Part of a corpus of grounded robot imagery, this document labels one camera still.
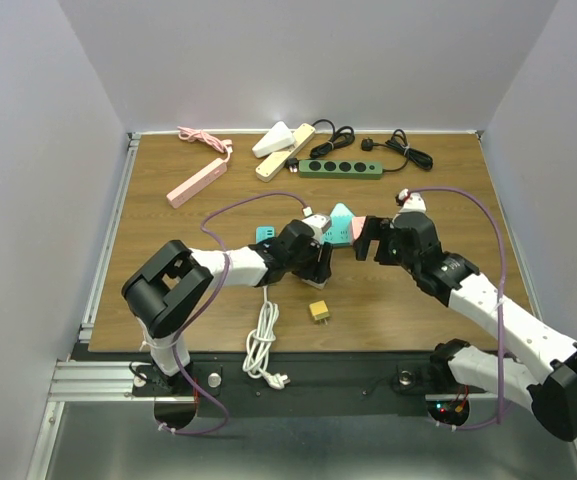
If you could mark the left aluminium rail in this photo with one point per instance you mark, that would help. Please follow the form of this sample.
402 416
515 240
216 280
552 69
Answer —
103 240

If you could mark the white cube adapter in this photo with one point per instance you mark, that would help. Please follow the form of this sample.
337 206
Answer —
314 284

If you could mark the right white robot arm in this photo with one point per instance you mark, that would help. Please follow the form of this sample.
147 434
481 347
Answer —
541 374

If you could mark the green power strip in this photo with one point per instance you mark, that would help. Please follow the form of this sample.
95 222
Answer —
340 169

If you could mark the pink cube socket adapter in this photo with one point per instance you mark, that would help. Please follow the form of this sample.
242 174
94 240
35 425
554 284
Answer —
356 227

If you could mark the pink power strip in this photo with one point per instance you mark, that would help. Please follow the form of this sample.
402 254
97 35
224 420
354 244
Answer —
197 182

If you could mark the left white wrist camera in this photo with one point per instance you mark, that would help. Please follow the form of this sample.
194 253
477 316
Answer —
319 224

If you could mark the yellow cube plug adapter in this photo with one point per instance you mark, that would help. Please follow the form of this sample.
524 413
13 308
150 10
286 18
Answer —
319 312

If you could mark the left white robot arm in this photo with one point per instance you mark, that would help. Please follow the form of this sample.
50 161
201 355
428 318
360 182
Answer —
163 294

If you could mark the beige power strip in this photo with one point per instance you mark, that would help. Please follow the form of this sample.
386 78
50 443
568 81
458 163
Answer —
271 166

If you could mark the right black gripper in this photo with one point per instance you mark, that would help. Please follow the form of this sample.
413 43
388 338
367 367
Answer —
380 228

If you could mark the teal triangular power strip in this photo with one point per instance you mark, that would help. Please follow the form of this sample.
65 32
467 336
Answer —
339 232

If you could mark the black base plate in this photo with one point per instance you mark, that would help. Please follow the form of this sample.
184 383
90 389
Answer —
320 384

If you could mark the teal rectangular power strip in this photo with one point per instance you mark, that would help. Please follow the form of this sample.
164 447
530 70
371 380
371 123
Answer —
264 234

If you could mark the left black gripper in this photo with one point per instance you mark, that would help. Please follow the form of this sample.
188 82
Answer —
314 271

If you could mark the white triangular power strip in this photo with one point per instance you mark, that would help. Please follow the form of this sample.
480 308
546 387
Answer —
278 137

